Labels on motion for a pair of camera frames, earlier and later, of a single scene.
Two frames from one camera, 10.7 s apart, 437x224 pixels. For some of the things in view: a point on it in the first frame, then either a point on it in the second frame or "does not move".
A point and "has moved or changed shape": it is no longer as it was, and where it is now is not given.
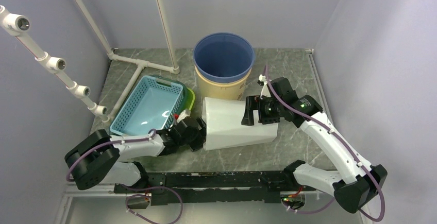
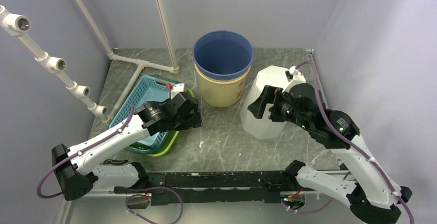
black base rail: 181,188 does not move
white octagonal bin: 223,118 has moved or changed shape
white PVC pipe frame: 15,25 does not move
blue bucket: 223,57 does not move
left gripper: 201,135 → 193,120
